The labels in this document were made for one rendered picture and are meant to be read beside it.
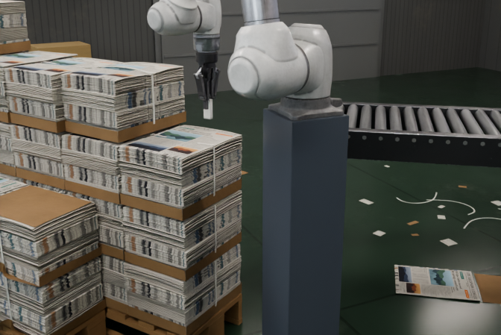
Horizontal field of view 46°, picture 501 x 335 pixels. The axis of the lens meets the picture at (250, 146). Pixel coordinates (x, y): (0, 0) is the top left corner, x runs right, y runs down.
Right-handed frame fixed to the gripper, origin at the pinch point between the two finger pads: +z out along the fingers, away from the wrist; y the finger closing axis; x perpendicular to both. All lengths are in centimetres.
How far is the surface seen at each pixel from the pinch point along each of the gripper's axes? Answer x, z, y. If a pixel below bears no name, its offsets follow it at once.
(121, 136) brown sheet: -27.1, 10.5, 15.5
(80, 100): -45.5, -1.0, 16.7
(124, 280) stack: -28, 67, 19
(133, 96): -27.1, -2.9, 8.4
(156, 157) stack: -8.8, 14.5, 18.2
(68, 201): -47, 36, 25
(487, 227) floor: 72, 96, -173
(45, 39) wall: -394, 26, -260
